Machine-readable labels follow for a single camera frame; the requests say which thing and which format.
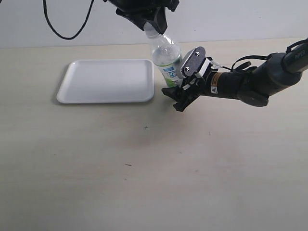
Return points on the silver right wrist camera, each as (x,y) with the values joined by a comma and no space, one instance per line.
(193,64)

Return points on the white rectangular plastic tray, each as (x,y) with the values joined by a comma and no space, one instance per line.
(107,81)

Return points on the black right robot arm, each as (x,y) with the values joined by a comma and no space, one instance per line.
(252,82)

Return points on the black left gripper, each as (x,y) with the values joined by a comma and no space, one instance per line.
(140,12)

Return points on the white bottle cap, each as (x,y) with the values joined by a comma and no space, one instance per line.
(150,31)

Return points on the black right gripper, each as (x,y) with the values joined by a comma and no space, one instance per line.
(190,89)

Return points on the clear plastic drink bottle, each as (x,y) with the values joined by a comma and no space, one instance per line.
(166,55)

